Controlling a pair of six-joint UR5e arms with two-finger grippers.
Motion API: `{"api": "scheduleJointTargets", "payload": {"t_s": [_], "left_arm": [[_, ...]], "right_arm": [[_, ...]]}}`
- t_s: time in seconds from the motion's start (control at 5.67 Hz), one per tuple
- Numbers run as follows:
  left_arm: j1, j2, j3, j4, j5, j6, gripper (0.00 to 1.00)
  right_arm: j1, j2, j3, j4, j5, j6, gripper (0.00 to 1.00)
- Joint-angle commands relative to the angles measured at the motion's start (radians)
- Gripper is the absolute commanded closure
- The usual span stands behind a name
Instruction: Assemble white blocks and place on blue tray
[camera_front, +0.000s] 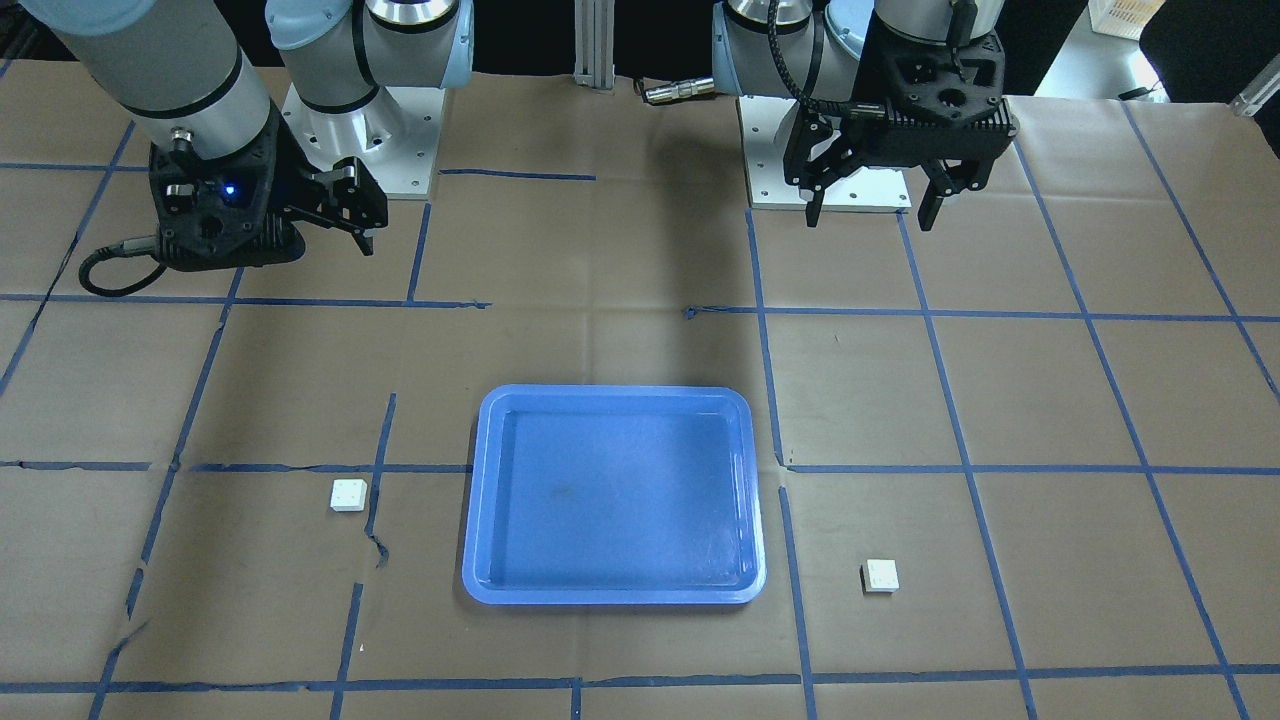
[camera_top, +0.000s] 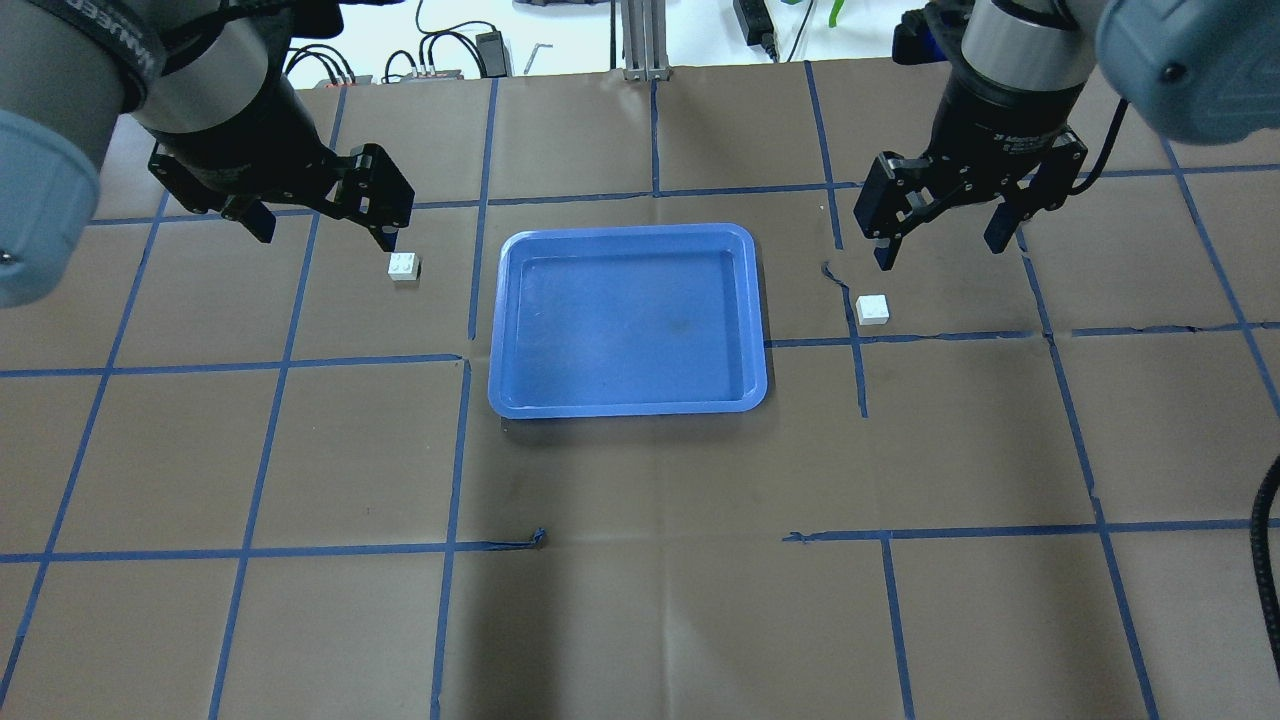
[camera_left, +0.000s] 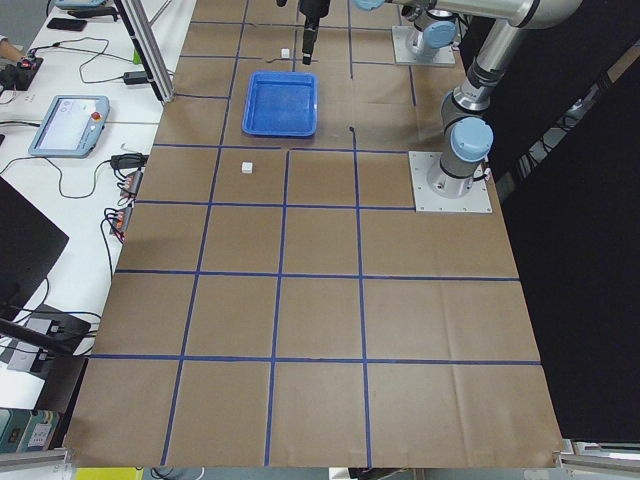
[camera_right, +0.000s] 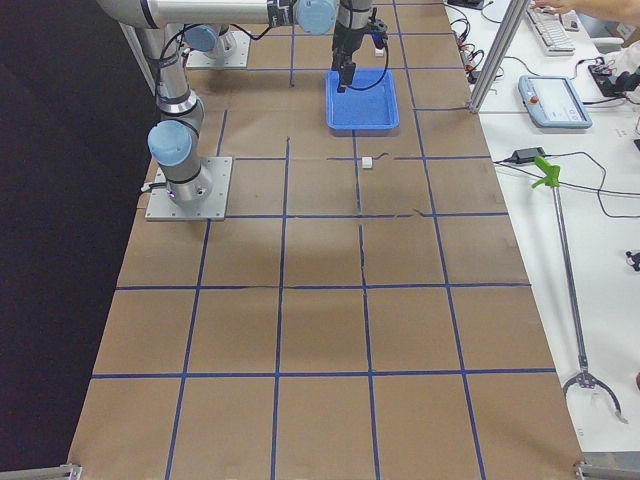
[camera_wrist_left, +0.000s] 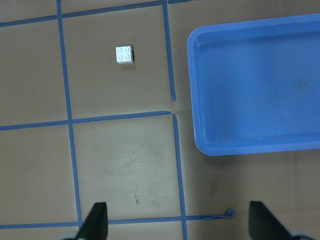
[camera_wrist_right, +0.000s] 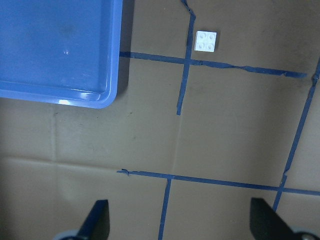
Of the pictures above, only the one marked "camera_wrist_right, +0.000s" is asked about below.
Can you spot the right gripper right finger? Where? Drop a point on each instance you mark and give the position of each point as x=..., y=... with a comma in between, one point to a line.
x=265, y=224

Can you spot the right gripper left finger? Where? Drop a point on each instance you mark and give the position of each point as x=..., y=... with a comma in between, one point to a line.
x=97, y=224

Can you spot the white block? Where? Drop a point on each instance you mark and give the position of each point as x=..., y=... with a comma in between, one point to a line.
x=205, y=41

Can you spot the blue plastic tray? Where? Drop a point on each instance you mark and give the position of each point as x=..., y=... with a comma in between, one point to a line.
x=60, y=51

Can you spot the brown paper table cover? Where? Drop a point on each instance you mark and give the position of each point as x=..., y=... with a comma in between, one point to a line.
x=191, y=137

